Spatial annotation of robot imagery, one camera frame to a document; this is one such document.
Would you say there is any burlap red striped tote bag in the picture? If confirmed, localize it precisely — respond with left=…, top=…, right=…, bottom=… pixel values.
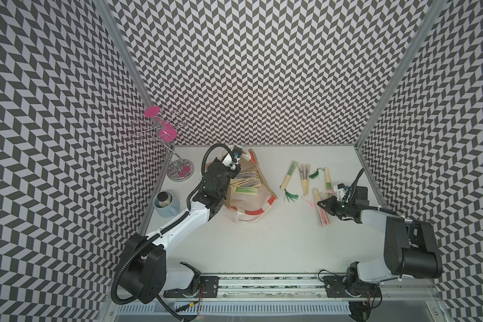
left=225, top=149, right=277, bottom=224

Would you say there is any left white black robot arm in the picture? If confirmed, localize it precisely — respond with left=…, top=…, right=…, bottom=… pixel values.
left=111, top=152, right=241, bottom=305

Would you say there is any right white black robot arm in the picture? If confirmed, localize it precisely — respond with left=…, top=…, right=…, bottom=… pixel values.
left=317, top=186, right=443, bottom=297

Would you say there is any light blue mug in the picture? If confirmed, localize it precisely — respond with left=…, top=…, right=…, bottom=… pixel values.
left=152, top=191, right=181, bottom=218

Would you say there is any chrome stand with pink cups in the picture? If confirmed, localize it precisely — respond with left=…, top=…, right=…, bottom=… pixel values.
left=129, top=106, right=194, bottom=182

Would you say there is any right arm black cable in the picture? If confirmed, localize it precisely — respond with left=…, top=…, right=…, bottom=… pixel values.
left=343, top=168, right=366, bottom=202

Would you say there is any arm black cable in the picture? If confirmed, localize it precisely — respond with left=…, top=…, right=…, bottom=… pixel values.
left=200, top=144, right=234, bottom=178
left=343, top=168, right=366, bottom=202

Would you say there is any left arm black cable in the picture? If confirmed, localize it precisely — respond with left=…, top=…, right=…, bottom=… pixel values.
left=200, top=144, right=234, bottom=178

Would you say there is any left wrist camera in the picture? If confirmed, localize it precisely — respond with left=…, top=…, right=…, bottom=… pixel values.
left=222, top=146, right=243, bottom=170

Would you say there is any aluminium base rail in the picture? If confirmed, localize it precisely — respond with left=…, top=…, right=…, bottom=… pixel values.
left=100, top=272, right=444, bottom=322

